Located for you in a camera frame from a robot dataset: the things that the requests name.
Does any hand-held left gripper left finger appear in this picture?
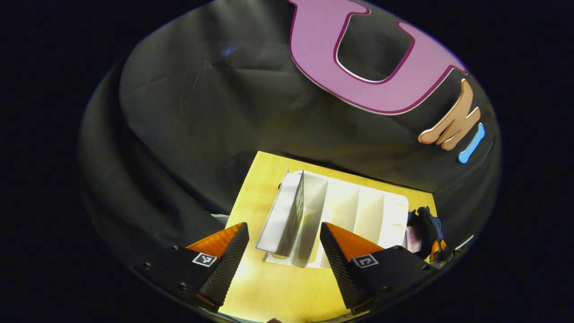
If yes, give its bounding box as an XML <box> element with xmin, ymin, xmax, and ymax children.
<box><xmin>135</xmin><ymin>222</ymin><xmax>250</xmax><ymax>313</ymax></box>

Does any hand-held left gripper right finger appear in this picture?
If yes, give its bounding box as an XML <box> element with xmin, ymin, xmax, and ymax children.
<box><xmin>319</xmin><ymin>222</ymin><xmax>433</xmax><ymax>316</ymax></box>

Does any blue schoolbag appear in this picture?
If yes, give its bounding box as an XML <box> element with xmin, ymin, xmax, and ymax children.
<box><xmin>406</xmin><ymin>206</ymin><xmax>445</xmax><ymax>261</ymax></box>

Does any white plastic bookshelf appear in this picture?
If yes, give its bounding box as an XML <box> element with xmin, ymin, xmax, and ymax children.
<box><xmin>262</xmin><ymin>170</ymin><xmax>409</xmax><ymax>269</ymax></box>

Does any portrait cover book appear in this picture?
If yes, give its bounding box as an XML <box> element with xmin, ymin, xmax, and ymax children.
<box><xmin>256</xmin><ymin>170</ymin><xmax>305</xmax><ymax>257</ymax></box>

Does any black backdrop cloth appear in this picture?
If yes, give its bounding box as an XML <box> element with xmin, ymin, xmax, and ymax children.
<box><xmin>78</xmin><ymin>0</ymin><xmax>500</xmax><ymax>270</ymax></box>

